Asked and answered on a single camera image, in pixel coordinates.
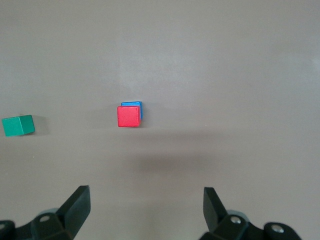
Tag blue wooden block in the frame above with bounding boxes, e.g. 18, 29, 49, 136
121, 101, 143, 121

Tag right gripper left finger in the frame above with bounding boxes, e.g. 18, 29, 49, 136
55, 185, 91, 240

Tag green wooden block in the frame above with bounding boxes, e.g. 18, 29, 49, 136
1, 114, 36, 138

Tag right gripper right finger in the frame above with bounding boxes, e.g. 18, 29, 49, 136
203, 186, 230, 233

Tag red wooden block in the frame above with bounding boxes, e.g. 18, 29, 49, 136
116, 105, 142, 128

